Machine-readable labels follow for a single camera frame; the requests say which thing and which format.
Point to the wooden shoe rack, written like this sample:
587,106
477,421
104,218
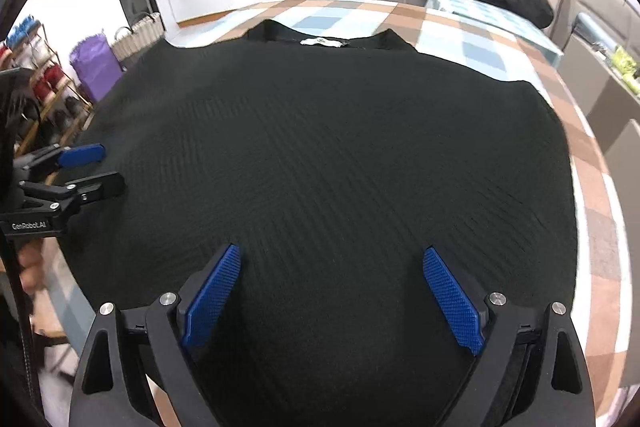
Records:
56,110

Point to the person left hand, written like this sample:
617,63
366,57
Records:
32,272

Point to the purple bag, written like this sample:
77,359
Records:
96,66

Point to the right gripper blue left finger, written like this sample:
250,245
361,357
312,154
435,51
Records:
203,296

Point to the teal checkered cloth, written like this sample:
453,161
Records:
488,15

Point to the light blue pillow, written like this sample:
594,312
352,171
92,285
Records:
586,28

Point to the black knit sweater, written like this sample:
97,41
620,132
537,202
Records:
320,186

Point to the green yellow toy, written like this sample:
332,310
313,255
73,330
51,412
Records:
627,67

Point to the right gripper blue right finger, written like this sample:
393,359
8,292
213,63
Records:
459,297

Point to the checkered brown blue tablecloth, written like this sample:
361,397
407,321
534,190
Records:
550,106

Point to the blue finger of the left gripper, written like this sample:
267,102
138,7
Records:
99,187
82,155

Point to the woven laundry basket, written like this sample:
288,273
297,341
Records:
131,40

